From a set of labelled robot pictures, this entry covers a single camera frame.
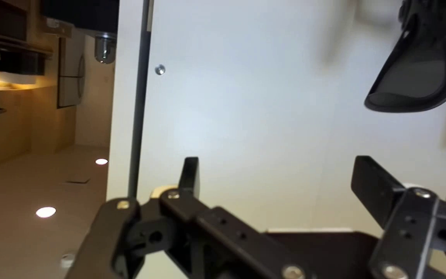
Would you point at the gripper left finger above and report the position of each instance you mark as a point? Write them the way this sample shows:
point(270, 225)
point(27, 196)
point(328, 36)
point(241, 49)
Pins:
point(223, 228)

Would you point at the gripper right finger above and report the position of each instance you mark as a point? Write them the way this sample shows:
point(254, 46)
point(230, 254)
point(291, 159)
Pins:
point(409, 221)

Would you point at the stainless steel refrigerator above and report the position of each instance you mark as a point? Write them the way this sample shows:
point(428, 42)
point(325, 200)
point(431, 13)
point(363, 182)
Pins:
point(70, 73)

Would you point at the wooden kitchen cabinets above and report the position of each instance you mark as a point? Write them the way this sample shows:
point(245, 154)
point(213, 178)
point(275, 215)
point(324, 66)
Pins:
point(10, 116)

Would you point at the round metal wall stud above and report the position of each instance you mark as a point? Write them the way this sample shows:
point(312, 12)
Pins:
point(160, 69)

